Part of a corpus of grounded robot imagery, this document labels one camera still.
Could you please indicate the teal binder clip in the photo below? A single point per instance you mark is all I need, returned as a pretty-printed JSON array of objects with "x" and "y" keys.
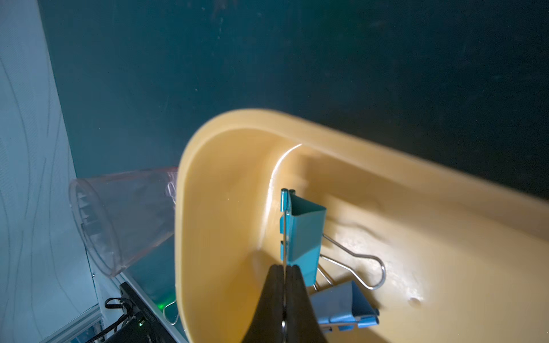
[{"x": 302, "y": 228}]

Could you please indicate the yellow plastic storage box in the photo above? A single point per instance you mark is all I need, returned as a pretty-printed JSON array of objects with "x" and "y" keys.
[{"x": 466, "y": 260}]

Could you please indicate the small brown glass cup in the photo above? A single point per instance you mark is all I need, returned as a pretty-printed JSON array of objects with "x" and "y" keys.
[{"x": 122, "y": 217}]

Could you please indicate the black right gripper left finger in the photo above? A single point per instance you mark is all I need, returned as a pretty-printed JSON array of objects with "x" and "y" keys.
[{"x": 267, "y": 322}]

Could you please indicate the blue binder clip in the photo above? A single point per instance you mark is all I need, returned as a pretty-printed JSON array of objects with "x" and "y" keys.
[{"x": 343, "y": 307}]

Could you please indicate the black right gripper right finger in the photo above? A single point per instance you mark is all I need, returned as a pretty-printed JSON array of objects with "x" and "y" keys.
[{"x": 300, "y": 321}]

